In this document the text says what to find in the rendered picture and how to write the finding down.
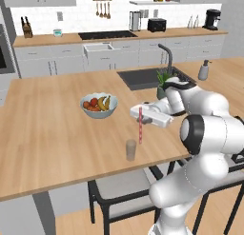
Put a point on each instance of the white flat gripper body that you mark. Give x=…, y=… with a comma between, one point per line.
x=157, y=115

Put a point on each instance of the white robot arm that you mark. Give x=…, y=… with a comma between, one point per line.
x=206, y=178

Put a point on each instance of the red striped straw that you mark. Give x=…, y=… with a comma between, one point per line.
x=140, y=131

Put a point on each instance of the clear glass cup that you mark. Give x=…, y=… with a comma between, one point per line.
x=131, y=151

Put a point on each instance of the open white drawer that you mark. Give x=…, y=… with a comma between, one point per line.
x=98, y=51

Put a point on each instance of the green potted plant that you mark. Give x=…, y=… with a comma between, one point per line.
x=162, y=83

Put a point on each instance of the dark grey sink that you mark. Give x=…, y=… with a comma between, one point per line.
x=143, y=77

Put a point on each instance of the yellow banana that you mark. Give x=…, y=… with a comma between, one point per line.
x=102, y=104

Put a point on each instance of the pale blue fruit bowl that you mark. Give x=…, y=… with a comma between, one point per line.
x=99, y=114

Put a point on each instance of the orange fruit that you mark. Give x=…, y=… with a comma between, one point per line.
x=86, y=104
x=94, y=108

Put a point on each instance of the red apple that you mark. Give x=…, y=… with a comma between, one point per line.
x=94, y=101

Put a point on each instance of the grey sink tap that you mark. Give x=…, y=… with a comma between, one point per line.
x=170, y=58

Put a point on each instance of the grey soap dispenser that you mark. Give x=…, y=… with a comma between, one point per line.
x=203, y=72

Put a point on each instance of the black toaster oven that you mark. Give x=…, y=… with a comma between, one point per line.
x=157, y=25

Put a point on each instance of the black hob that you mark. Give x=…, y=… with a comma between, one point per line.
x=106, y=35

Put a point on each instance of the grey base cupboard run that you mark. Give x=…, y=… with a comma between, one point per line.
x=57, y=59

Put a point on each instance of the black coffee machine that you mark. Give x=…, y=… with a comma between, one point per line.
x=212, y=20

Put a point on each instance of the small teal bowl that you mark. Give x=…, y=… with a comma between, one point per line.
x=57, y=32

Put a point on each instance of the wooden knife block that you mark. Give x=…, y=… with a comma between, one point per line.
x=27, y=29

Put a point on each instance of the black frame grey seat chair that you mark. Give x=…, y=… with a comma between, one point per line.
x=233, y=178
x=120, y=191

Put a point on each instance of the grey wall socket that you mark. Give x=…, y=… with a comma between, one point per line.
x=155, y=13
x=60, y=16
x=144, y=13

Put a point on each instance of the white wall shelf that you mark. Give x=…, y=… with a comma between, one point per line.
x=154, y=2

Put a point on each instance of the wooden rail with hanging tools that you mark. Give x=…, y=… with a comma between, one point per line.
x=102, y=9

